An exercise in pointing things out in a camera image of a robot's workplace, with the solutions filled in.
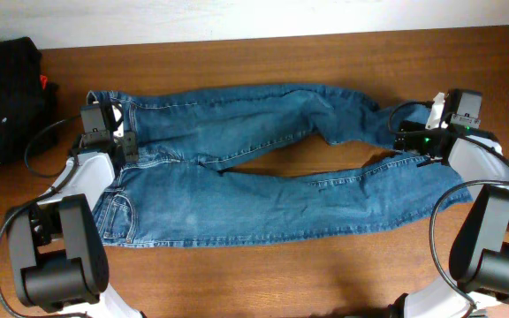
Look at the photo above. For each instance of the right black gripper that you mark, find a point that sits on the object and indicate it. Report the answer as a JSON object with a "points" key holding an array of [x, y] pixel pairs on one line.
{"points": [[416, 144]]}

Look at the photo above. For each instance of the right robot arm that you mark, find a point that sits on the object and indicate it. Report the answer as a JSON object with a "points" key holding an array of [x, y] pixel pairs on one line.
{"points": [[478, 273]]}

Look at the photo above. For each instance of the black folded garment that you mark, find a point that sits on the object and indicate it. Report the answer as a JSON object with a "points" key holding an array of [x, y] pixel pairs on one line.
{"points": [[27, 99]]}

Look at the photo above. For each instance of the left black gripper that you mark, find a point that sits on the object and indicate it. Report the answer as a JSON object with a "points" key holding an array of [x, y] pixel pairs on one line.
{"points": [[131, 141]]}

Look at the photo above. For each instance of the blue denim jeans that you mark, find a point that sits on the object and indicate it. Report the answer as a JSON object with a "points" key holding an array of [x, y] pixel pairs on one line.
{"points": [[184, 190]]}

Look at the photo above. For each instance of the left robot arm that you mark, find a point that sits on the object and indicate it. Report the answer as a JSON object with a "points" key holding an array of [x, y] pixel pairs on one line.
{"points": [[58, 261]]}

